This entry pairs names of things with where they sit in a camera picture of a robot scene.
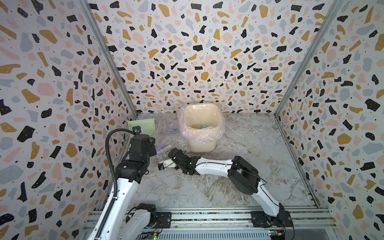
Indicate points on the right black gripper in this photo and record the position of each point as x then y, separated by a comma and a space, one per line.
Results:
176, 157

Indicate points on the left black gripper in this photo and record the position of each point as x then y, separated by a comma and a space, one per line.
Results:
152, 148

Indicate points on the green plastic dustpan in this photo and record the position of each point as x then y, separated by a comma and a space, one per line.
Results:
147, 126

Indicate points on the green hand brush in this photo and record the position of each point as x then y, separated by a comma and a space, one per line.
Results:
165, 150

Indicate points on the cream trash bin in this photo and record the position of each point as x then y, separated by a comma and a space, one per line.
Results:
201, 129

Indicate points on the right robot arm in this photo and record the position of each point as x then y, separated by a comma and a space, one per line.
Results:
243, 176

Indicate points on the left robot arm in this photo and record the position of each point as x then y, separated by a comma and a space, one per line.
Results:
126, 178

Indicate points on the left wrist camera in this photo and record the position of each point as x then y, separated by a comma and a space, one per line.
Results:
137, 130

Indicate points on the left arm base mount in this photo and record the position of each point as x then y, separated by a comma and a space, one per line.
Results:
160, 220

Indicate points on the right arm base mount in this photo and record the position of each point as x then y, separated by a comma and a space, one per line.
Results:
260, 219

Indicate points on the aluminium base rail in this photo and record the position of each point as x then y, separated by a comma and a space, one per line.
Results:
234, 223

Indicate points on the left aluminium corner post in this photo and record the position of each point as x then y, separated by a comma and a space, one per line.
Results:
84, 5

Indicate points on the aluminium corner post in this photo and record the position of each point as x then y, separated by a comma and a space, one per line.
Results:
334, 9
84, 5

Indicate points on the right aluminium corner post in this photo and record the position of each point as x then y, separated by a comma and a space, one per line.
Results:
334, 9

